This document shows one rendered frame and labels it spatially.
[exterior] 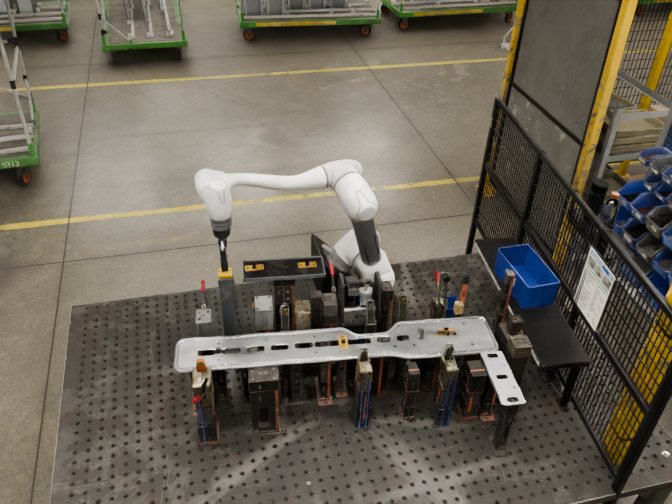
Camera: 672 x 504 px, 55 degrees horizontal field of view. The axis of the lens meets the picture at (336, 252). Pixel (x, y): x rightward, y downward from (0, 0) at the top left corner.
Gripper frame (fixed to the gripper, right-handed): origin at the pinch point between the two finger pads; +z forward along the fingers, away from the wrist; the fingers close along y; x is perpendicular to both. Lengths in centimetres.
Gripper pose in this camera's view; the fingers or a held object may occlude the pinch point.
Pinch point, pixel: (224, 264)
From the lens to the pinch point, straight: 290.3
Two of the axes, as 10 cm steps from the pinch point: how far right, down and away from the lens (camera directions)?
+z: -0.3, 8.0, 6.0
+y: 1.4, 6.0, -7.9
